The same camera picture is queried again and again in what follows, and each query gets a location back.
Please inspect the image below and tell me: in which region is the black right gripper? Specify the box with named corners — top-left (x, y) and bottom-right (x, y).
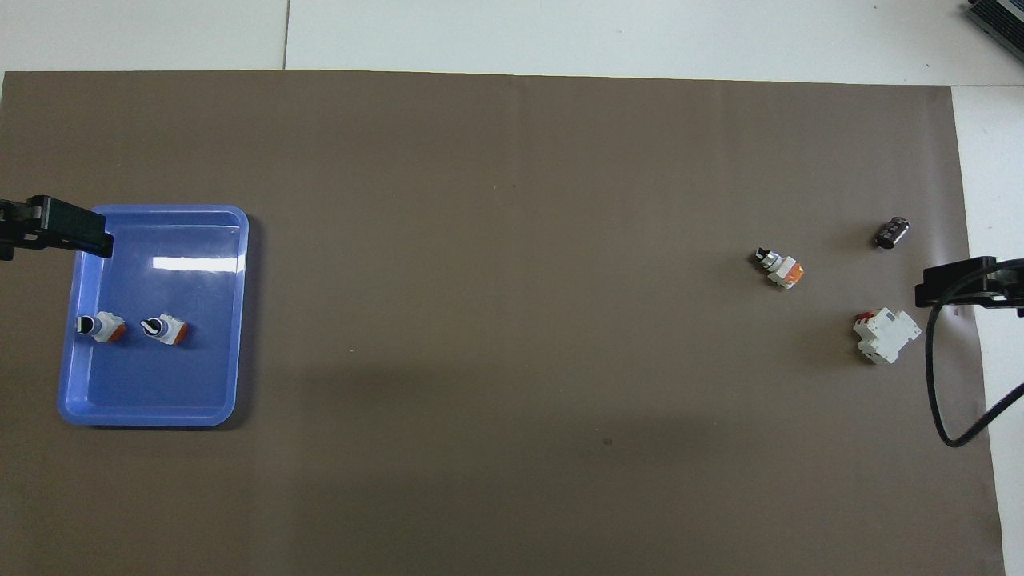
top-left (916, 257), bottom-right (1024, 314)

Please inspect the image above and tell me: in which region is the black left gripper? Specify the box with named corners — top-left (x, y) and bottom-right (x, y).
top-left (0, 196), bottom-right (113, 262)

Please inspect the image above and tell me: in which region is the white connector part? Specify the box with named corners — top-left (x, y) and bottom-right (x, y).
top-left (753, 247), bottom-right (804, 290)

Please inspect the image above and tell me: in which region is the small black terminal block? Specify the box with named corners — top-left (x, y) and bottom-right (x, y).
top-left (874, 215), bottom-right (911, 250)

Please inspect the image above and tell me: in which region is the white circuit breaker red lever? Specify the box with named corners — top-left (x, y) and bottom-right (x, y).
top-left (853, 308), bottom-right (922, 365)

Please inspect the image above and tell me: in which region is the right white connector in tray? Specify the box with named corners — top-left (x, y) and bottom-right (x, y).
top-left (76, 312), bottom-right (127, 346)

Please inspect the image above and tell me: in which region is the white connector in tray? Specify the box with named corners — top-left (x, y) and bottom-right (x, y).
top-left (141, 314), bottom-right (190, 346)
top-left (76, 312), bottom-right (127, 346)

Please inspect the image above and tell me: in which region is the left white connector in tray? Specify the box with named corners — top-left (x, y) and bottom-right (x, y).
top-left (141, 314), bottom-right (190, 346)

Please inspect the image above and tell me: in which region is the blue plastic tray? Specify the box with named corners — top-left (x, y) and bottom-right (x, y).
top-left (57, 205), bottom-right (250, 427)

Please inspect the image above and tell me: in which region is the dark grey ribbed device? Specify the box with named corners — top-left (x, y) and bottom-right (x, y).
top-left (964, 0), bottom-right (1024, 62)

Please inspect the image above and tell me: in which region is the brown table mat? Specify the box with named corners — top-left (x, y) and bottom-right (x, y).
top-left (0, 70), bottom-right (1006, 576)

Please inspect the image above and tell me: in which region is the thick black hanging cable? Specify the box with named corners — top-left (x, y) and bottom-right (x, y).
top-left (926, 259), bottom-right (1024, 447)

